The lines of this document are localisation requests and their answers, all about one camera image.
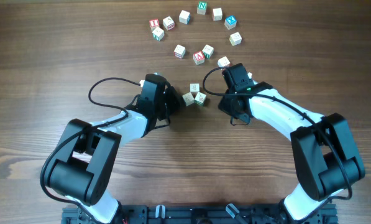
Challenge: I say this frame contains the wooden block blue side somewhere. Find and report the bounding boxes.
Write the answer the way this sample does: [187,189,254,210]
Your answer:
[182,92,195,106]

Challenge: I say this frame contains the wooden block yellow side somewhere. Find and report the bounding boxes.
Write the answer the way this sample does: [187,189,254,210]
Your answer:
[195,92,206,106]

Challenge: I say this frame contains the wooden block green N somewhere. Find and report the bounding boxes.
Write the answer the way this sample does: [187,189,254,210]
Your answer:
[197,1,208,15]

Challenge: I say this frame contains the plain wooden picture block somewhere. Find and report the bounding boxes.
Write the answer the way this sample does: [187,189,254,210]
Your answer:
[213,7,223,21]

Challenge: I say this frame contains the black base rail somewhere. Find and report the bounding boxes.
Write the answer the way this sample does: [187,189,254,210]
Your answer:
[61,203,338,224]

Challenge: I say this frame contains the wooden block letter Z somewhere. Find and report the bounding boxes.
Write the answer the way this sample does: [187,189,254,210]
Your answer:
[173,44,186,58]

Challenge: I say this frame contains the wooden block red I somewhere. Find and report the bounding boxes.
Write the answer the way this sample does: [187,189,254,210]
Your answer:
[149,19,160,32]

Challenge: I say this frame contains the wooden block red Q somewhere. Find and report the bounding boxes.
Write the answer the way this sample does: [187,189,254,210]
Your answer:
[190,83,200,93]

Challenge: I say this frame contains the wooden block green side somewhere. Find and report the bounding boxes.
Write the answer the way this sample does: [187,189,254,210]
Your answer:
[202,44,214,58]

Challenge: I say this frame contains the wooden block red A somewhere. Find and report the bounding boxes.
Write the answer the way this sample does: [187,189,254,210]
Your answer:
[193,51,205,65]

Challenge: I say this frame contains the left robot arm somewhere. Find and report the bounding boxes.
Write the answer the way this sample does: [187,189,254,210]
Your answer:
[40,73,185,223]

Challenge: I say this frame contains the wooden block blue E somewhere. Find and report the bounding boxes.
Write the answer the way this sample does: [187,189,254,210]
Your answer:
[179,10,191,24]

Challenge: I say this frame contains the wooden block red M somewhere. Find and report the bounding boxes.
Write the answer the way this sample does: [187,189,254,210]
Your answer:
[218,56,231,67]

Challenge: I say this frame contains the wooden block number 3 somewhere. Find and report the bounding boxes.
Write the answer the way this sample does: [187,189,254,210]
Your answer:
[229,32,242,46]

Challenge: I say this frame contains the wooden block blue X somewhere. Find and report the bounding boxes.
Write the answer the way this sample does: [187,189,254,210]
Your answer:
[224,15,237,30]

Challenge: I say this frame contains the wooden block teal butterfly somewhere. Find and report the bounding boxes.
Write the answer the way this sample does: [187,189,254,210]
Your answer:
[152,27,165,41]

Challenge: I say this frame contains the wooden block red 6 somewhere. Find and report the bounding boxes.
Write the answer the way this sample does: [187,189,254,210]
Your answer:
[162,16,175,30]

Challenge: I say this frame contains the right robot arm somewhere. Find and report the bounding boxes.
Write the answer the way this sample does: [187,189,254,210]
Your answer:
[218,63,365,223]

